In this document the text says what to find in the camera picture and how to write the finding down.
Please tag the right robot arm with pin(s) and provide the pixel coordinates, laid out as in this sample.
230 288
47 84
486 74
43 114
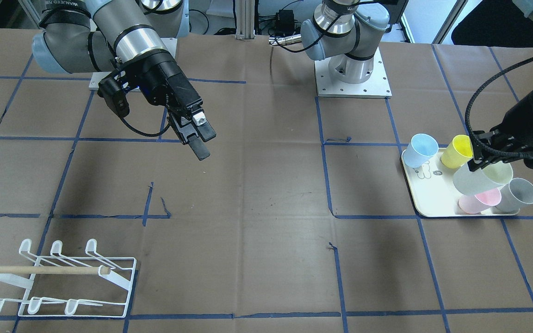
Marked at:
125 39

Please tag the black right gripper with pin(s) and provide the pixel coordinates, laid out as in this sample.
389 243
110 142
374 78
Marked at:
167 79

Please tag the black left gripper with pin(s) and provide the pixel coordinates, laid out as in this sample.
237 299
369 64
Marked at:
527 124

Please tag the grey plastic cup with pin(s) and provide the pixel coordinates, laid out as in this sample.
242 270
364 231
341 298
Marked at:
515 195

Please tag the yellow plastic cup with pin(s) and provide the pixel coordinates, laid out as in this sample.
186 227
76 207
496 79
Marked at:
458 152

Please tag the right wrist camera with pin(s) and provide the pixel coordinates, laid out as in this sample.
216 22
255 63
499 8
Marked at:
114 96

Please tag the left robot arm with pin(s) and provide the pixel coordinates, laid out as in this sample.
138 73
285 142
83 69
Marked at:
352 30

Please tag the pink plastic cup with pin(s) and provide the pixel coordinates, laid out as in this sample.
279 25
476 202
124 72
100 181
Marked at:
474 204

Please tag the cream serving tray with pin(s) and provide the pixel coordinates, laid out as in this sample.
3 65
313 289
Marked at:
433 193

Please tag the white wire cup rack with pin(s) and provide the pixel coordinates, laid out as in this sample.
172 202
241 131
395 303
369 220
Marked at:
59 285

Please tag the white plastic cup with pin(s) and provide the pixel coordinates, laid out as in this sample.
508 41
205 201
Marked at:
492 176

